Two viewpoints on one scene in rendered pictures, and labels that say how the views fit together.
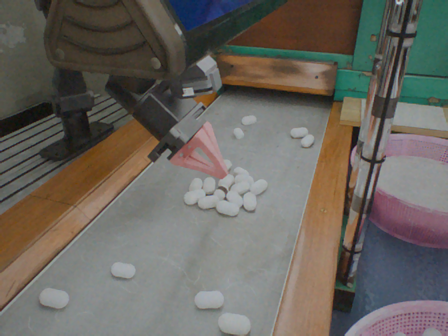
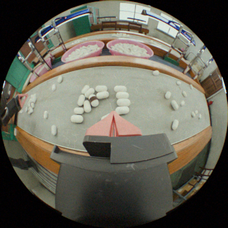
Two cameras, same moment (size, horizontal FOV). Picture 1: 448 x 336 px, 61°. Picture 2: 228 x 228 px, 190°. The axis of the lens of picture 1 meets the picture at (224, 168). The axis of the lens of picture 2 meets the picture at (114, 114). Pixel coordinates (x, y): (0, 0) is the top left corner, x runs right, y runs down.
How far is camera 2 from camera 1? 0.32 m
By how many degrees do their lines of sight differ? 65
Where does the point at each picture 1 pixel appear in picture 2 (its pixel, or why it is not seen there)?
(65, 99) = (22, 164)
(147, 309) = (54, 101)
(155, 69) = not seen: outside the picture
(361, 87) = (20, 87)
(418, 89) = (25, 77)
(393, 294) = not seen: hidden behind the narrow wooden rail
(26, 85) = (40, 188)
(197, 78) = (7, 88)
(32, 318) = (60, 134)
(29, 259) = (47, 147)
